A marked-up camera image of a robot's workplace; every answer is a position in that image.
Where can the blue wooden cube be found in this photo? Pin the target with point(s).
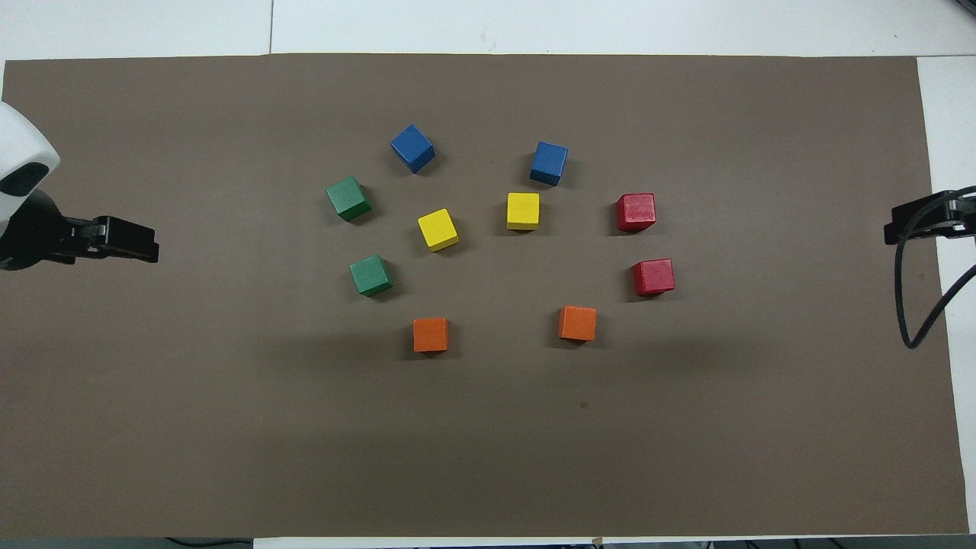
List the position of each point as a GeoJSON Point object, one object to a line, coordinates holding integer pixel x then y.
{"type": "Point", "coordinates": [549, 163]}
{"type": "Point", "coordinates": [412, 148]}

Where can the green wooden cube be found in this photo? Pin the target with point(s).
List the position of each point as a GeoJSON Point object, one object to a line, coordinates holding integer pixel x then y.
{"type": "Point", "coordinates": [371, 275]}
{"type": "Point", "coordinates": [348, 198]}

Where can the red wooden cube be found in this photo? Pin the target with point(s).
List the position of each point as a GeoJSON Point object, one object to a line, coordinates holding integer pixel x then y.
{"type": "Point", "coordinates": [653, 277]}
{"type": "Point", "coordinates": [636, 212]}

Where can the brown paper table mat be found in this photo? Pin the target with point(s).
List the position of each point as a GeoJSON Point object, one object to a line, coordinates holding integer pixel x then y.
{"type": "Point", "coordinates": [488, 457]}

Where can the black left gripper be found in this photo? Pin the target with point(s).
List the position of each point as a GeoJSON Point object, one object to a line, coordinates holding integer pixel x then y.
{"type": "Point", "coordinates": [30, 232]}

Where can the yellow wooden cube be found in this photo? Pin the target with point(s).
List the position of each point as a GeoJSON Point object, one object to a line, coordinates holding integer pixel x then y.
{"type": "Point", "coordinates": [523, 211]}
{"type": "Point", "coordinates": [438, 229]}

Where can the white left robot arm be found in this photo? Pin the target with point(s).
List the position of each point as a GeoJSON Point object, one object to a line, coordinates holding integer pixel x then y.
{"type": "Point", "coordinates": [19, 137]}

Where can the orange wooden cube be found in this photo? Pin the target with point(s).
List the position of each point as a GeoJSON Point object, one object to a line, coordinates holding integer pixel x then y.
{"type": "Point", "coordinates": [577, 323]}
{"type": "Point", "coordinates": [431, 335]}

